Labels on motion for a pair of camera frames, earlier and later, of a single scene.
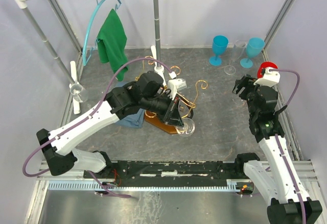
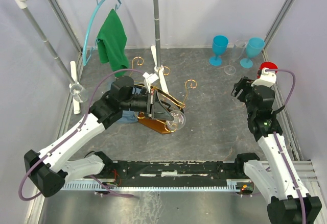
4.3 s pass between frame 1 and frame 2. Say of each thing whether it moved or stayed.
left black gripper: moved
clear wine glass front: moved
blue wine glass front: stayed
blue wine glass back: stayed
